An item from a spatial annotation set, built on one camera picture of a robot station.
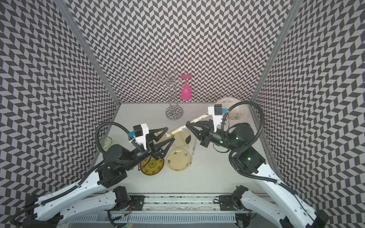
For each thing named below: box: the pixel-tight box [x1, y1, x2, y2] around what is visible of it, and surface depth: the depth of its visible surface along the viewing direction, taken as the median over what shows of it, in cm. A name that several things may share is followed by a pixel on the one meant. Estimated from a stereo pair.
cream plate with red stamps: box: [166, 147, 191, 172], surface depth 88 cm
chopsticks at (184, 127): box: [165, 112, 210, 138], surface depth 53 cm
